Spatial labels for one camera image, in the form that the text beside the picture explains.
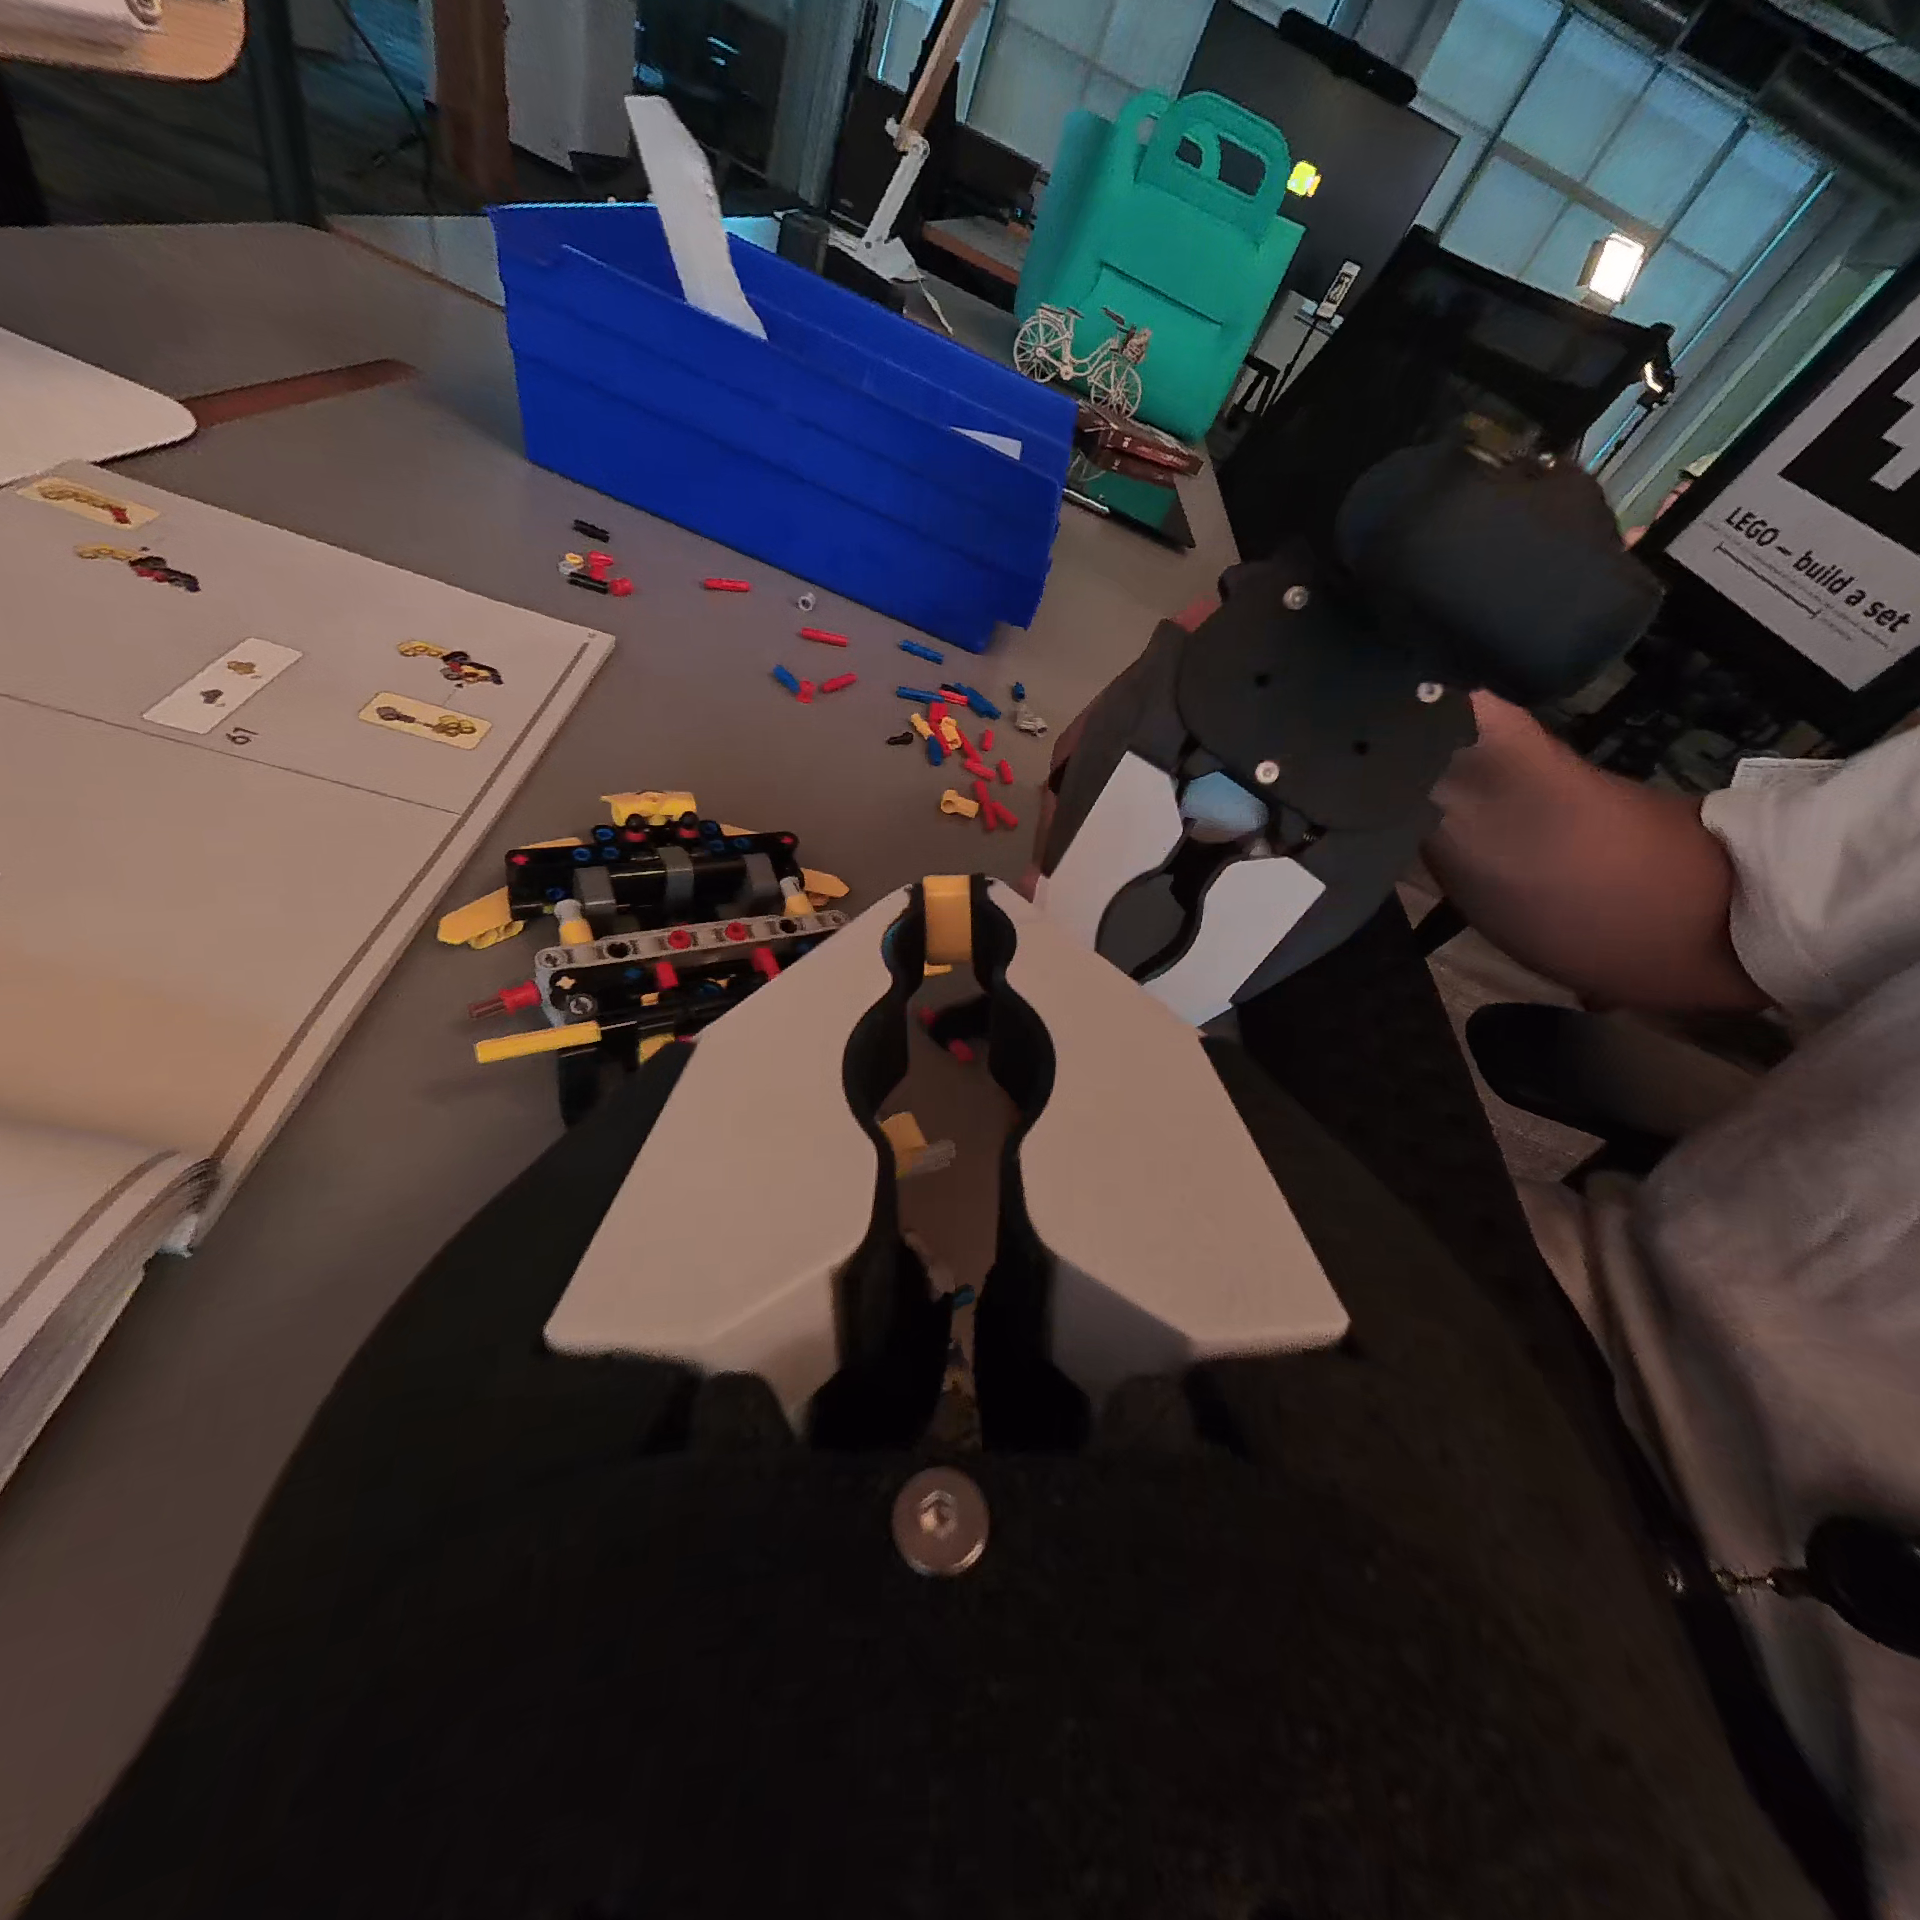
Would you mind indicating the black mesh chair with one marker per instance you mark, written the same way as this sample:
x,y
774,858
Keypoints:
x,y
1441,362

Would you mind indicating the lego instruction booklet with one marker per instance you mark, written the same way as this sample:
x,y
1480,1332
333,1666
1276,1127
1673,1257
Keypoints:
x,y
226,839

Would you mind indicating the black monitor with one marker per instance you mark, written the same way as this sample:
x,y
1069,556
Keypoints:
x,y
1320,137

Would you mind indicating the white stand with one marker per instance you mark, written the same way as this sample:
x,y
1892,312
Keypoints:
x,y
76,415

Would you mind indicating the black and white sign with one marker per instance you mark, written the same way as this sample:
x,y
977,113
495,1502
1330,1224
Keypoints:
x,y
1830,526

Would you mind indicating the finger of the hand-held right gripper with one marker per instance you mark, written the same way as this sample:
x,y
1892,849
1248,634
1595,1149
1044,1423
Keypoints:
x,y
1117,816
1253,921

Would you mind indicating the small cluster of lego connectors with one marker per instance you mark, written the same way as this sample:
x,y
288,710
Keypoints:
x,y
598,565

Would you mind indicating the teal felt bag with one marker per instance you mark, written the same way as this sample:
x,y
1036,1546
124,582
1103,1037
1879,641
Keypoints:
x,y
1156,302

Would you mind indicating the black perforated chair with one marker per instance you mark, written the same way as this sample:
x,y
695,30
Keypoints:
x,y
1351,1080

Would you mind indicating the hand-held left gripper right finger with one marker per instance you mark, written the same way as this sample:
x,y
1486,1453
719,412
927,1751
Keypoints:
x,y
1185,1184

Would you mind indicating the black metal pole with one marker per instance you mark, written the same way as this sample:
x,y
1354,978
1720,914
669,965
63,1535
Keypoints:
x,y
286,107

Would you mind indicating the lego car model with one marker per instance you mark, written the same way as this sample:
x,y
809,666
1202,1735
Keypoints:
x,y
660,899

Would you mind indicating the blue plastic bin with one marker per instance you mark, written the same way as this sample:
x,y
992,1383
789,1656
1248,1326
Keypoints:
x,y
779,436

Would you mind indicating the glowing panel light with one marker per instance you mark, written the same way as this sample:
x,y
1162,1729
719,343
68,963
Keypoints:
x,y
1614,272

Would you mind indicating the pile of red blue pins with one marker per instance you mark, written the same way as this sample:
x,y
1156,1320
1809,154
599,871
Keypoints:
x,y
961,735

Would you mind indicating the person's right forearm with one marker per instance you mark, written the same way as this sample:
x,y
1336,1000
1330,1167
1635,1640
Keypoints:
x,y
1590,869

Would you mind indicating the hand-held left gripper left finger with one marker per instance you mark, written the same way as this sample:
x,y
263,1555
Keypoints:
x,y
705,1184

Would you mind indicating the brown flat box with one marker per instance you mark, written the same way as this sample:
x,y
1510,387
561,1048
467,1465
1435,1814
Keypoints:
x,y
1140,451

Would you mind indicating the brown wooden pillar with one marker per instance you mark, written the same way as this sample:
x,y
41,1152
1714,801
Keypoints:
x,y
474,92

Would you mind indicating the white desk lamp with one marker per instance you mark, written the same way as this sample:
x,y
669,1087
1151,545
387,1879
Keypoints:
x,y
899,167

